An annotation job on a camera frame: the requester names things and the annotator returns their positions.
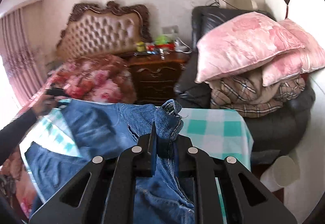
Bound pink striped curtain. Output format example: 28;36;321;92
1;9;46;106

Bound left hand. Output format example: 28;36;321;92
31;94;65;116

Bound tufted brown leather headboard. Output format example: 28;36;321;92
56;1;152;61

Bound red floral bed blanket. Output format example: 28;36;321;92
1;55;136;217

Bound white wall socket plate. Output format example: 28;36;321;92
161;25;179;35

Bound white cylindrical bin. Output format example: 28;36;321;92
260;156;300;192

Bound beige device behind armchair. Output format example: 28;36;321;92
218;0;258;11

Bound blue denim jeans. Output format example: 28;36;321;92
25;99;194;223

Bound dark wooden nightstand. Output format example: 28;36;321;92
125;52;190;106

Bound plaid beige folded blanket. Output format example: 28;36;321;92
208;69;306;118

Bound black leather armchair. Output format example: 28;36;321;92
174;6;316;164

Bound teal checkered tablecloth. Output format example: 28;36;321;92
19;107;255;224

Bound clutter of nightstand items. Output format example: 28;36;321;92
134;34;192;56

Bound black left sleeve forearm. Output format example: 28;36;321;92
0;108;37;165

